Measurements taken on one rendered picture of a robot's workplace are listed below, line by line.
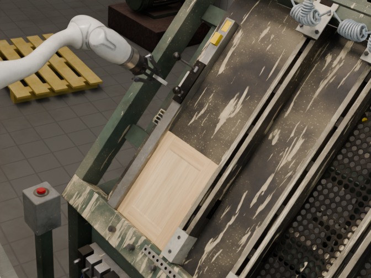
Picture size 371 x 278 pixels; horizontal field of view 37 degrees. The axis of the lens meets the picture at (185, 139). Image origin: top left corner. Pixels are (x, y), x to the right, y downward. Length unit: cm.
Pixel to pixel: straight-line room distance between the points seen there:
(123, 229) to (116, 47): 77
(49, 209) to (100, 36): 84
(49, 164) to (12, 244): 85
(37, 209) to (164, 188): 54
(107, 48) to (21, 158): 241
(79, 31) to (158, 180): 70
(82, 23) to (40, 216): 85
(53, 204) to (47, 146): 199
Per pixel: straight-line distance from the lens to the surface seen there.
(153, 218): 233
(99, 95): 516
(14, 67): 190
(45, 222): 252
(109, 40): 203
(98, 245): 250
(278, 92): 214
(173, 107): 239
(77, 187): 259
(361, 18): 212
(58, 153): 436
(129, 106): 253
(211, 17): 259
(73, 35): 215
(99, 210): 247
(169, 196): 230
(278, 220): 200
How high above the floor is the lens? 247
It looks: 32 degrees down
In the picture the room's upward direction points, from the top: 7 degrees clockwise
